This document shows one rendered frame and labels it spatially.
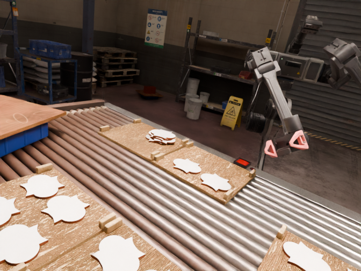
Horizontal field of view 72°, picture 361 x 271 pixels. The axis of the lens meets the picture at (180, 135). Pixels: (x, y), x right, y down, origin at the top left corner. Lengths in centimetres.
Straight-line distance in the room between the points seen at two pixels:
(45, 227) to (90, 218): 13
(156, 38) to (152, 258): 653
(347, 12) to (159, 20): 408
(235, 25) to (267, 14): 69
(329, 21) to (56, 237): 560
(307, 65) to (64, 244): 169
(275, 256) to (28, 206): 80
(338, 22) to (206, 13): 270
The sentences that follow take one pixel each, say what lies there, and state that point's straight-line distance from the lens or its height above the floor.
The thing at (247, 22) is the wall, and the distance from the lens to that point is 608.
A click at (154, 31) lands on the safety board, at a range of 708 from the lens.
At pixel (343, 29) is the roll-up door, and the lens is 583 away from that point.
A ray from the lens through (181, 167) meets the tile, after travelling 119.
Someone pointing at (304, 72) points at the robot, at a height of 143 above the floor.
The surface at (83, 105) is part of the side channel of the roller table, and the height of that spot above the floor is 94.
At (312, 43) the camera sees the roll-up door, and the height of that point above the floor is 180.
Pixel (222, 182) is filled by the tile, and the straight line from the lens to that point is 116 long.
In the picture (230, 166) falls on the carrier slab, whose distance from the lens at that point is 134.
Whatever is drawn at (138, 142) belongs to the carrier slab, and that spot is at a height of 94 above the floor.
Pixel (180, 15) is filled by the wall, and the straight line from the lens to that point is 673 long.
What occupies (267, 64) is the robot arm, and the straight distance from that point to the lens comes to 129.
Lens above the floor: 152
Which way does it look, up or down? 22 degrees down
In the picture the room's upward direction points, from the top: 11 degrees clockwise
